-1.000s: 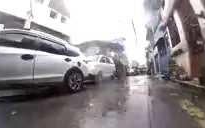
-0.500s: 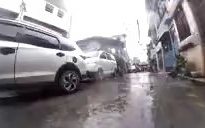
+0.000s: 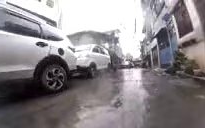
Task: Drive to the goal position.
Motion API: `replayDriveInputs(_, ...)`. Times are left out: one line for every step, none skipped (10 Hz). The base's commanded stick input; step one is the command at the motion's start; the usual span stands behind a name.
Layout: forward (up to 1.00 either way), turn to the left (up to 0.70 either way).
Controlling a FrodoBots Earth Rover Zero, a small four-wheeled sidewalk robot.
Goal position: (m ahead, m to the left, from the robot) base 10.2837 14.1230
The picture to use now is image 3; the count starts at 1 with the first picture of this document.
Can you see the small white car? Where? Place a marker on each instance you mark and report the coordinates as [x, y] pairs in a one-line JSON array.
[[90, 56]]

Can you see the grey low building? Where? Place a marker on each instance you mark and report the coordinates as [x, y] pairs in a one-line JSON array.
[[90, 38]]

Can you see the wet grey asphalt road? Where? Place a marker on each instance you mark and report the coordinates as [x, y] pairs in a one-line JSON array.
[[130, 103]]

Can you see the green bush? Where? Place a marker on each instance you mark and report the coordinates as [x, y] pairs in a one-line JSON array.
[[182, 63]]

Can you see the building with blue front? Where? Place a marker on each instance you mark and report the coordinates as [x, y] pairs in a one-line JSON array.
[[176, 30]]

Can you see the large white car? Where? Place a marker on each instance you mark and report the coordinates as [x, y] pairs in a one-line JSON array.
[[20, 50]]

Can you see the white building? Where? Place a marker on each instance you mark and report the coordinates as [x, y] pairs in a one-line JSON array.
[[40, 8]]

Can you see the concrete kerb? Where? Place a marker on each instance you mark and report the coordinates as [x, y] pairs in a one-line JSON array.
[[190, 76]]

